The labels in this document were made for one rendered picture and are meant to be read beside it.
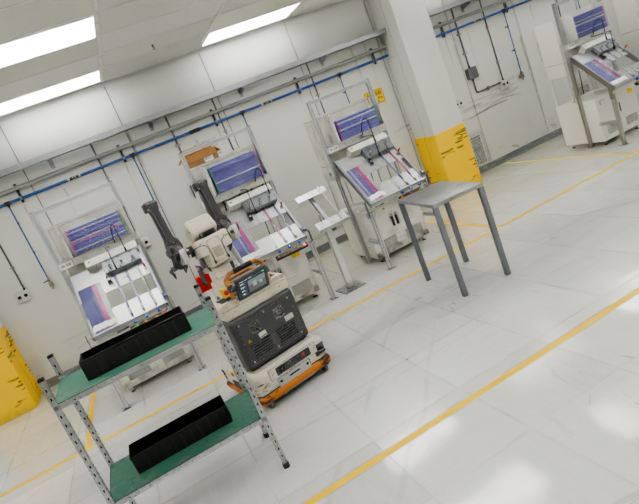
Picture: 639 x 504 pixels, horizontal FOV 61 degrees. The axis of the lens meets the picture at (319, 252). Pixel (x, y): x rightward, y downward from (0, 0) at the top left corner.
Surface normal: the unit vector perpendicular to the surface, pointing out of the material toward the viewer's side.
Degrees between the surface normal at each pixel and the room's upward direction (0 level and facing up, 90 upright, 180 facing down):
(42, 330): 90
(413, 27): 90
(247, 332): 90
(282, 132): 90
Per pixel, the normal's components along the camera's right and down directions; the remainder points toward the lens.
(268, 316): 0.52, 0.00
